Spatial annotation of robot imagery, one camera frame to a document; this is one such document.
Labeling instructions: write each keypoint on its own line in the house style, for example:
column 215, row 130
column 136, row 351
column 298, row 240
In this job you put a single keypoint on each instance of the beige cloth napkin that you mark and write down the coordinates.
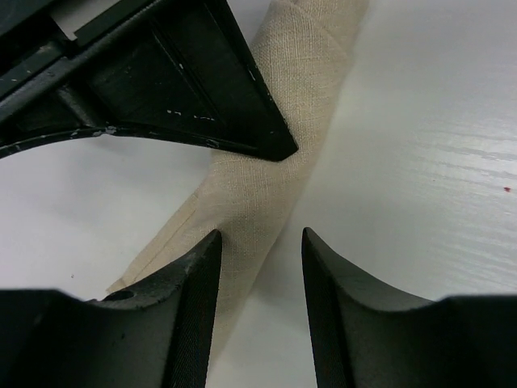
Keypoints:
column 303, row 50

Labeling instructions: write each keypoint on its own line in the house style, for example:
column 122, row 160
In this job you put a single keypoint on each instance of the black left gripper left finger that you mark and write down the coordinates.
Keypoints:
column 154, row 333

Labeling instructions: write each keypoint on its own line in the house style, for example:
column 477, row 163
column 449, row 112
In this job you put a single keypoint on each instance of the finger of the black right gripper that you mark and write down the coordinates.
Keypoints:
column 209, row 92

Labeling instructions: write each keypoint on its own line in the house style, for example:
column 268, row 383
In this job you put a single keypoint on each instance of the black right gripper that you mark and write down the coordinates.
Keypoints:
column 99, row 48

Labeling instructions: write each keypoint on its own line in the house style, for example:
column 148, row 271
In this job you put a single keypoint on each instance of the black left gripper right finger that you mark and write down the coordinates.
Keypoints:
column 367, row 333

